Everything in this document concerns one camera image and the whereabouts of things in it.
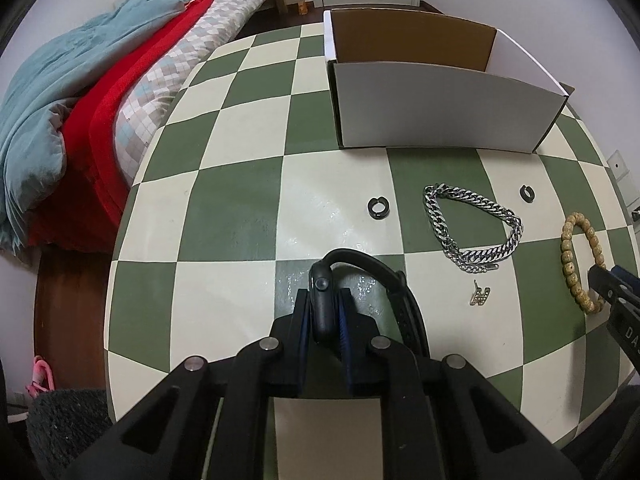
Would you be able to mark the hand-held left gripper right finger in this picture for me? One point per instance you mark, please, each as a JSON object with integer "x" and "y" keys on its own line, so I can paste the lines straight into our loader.
{"x": 345, "y": 320}

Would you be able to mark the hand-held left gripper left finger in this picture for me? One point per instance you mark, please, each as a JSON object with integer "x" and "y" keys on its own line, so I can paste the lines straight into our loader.
{"x": 302, "y": 317}

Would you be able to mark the small silver earring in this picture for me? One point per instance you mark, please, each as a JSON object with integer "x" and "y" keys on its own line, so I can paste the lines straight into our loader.
{"x": 481, "y": 295}

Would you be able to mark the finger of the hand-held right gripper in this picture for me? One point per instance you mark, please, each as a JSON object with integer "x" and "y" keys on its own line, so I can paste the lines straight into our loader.
{"x": 602, "y": 282}

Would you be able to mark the white cardboard box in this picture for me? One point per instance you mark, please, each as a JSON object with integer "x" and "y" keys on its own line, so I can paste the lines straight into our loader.
{"x": 430, "y": 105}

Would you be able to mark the black smartwatch with band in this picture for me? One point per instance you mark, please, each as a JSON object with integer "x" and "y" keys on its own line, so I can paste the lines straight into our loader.
{"x": 323, "y": 307}

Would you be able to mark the red blanket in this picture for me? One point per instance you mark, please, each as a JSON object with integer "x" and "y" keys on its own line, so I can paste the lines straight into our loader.
{"x": 95, "y": 125}

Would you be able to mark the checkered bed sheet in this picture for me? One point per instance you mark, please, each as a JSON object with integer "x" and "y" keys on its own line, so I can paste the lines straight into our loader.
{"x": 160, "y": 80}

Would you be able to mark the plastic bottle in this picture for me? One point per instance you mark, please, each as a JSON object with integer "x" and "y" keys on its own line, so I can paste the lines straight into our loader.
{"x": 301, "y": 5}

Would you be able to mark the pink slipper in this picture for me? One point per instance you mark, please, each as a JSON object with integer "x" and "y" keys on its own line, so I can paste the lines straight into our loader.
{"x": 40, "y": 375}

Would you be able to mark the bed with blankets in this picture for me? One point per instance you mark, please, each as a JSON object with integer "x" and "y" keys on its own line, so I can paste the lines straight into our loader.
{"x": 45, "y": 90}

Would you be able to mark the grey fluffy cushion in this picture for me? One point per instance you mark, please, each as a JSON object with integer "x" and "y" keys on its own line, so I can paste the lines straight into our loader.
{"x": 65, "y": 425}

